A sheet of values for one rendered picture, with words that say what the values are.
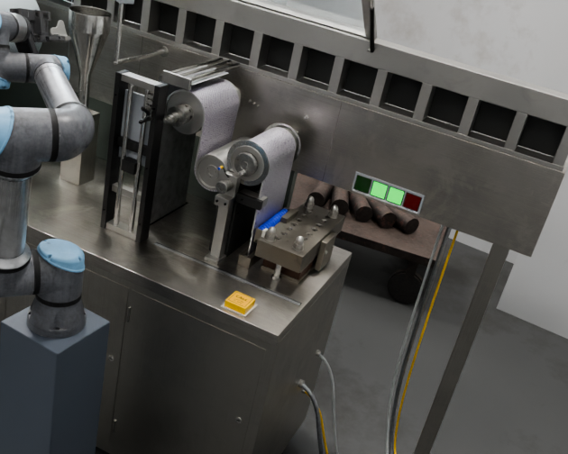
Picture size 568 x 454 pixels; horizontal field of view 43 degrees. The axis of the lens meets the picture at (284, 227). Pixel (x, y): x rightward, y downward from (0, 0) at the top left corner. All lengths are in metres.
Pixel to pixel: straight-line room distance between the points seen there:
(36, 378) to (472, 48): 3.69
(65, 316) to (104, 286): 0.47
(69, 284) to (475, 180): 1.30
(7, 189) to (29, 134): 0.16
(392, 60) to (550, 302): 2.44
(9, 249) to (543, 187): 1.56
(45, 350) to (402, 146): 1.28
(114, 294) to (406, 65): 1.19
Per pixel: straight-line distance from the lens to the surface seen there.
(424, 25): 5.02
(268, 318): 2.16
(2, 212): 1.73
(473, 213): 2.44
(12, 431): 2.22
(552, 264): 4.39
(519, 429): 3.67
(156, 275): 2.27
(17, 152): 1.60
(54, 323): 1.96
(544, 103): 2.32
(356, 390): 3.48
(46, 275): 1.88
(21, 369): 2.06
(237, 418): 2.36
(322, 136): 2.51
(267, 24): 2.53
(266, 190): 2.32
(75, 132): 1.62
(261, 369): 2.22
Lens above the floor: 2.09
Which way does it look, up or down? 26 degrees down
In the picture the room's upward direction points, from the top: 13 degrees clockwise
